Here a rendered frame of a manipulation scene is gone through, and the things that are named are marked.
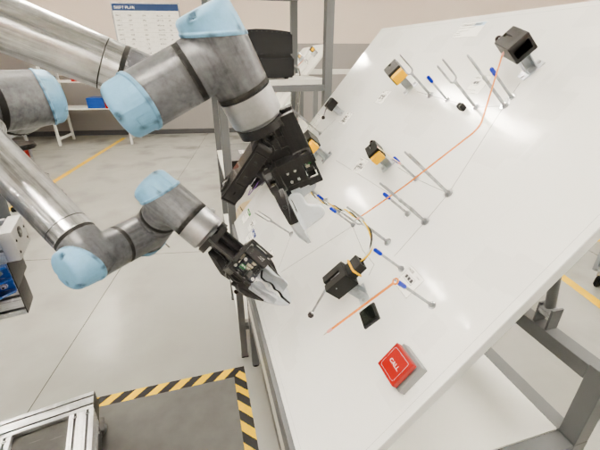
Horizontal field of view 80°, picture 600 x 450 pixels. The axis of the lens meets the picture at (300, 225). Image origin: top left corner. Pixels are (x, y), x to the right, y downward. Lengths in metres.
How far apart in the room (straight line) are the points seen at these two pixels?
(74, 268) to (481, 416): 0.91
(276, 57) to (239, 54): 1.18
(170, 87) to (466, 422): 0.90
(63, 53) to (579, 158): 0.76
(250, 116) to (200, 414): 1.67
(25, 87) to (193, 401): 1.57
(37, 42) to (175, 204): 0.29
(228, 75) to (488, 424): 0.90
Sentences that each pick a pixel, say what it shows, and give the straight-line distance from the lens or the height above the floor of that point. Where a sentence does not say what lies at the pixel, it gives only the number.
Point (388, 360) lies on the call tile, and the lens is 0.65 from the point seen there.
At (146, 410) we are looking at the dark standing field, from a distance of 2.08.
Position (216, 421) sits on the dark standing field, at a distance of 1.95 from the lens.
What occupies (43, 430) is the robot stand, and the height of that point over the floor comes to 0.21.
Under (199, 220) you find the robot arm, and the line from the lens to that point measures 0.67.
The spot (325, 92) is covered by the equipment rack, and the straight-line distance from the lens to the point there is 1.63.
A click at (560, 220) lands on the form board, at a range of 0.65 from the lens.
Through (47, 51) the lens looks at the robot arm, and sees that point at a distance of 0.62.
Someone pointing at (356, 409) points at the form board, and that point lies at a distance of 0.71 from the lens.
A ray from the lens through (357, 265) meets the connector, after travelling 0.71.
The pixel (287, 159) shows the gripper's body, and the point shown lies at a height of 1.42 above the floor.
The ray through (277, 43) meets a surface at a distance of 1.65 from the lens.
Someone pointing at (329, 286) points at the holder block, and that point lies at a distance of 0.73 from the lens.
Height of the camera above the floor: 1.56
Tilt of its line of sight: 26 degrees down
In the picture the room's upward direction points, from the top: straight up
